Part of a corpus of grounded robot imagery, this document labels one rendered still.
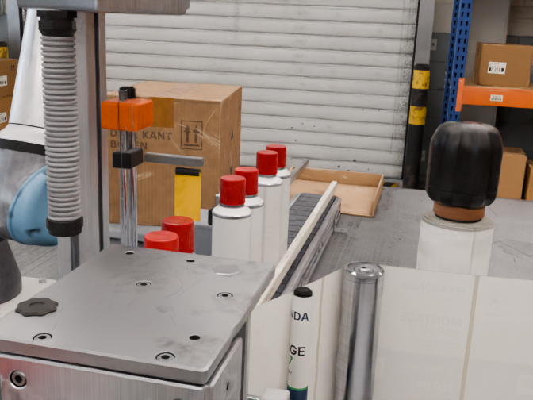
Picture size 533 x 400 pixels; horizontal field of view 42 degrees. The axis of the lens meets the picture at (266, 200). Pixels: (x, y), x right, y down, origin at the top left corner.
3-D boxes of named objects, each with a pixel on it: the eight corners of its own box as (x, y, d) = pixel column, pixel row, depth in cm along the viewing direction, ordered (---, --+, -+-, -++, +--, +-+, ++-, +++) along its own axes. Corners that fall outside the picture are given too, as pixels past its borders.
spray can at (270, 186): (274, 284, 108) (280, 156, 102) (242, 280, 109) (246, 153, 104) (281, 273, 113) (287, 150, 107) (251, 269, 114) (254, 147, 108)
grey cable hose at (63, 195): (72, 240, 65) (64, 11, 60) (39, 236, 66) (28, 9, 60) (90, 229, 69) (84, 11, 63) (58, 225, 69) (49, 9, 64)
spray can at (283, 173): (282, 272, 113) (289, 150, 108) (251, 268, 114) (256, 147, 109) (289, 262, 118) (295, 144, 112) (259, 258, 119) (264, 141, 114)
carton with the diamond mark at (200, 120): (218, 231, 142) (221, 100, 135) (105, 223, 144) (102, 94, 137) (239, 194, 171) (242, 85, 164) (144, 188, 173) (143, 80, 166)
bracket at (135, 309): (205, 386, 29) (205, 366, 29) (-22, 348, 32) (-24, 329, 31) (275, 275, 42) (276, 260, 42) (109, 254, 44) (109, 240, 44)
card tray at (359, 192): (373, 217, 164) (373, 201, 163) (266, 206, 169) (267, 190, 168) (382, 188, 192) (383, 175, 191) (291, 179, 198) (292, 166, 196)
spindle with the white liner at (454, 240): (479, 380, 82) (513, 132, 74) (403, 369, 83) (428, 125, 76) (475, 347, 90) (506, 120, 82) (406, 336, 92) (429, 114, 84)
